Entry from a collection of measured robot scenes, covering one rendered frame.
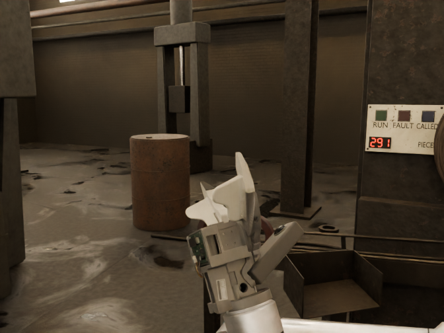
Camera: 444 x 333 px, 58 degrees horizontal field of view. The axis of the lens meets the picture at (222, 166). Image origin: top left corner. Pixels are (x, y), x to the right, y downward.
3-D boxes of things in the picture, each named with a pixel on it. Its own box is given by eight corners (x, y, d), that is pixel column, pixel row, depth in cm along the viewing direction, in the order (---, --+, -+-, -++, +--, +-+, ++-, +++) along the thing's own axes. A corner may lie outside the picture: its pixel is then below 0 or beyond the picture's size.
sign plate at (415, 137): (365, 150, 159) (369, 104, 156) (439, 154, 148) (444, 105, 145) (365, 150, 157) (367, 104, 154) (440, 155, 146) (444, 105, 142)
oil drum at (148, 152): (155, 211, 449) (153, 131, 433) (201, 218, 422) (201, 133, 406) (119, 226, 397) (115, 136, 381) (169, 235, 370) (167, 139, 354)
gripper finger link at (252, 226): (252, 197, 52) (250, 256, 55) (261, 195, 52) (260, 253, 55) (234, 184, 56) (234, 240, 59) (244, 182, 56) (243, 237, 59)
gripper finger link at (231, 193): (216, 164, 49) (217, 230, 52) (257, 157, 52) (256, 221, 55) (205, 157, 52) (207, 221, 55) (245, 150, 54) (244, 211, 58)
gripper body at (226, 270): (200, 223, 53) (225, 316, 50) (256, 209, 56) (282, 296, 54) (184, 232, 59) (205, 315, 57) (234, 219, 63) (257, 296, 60)
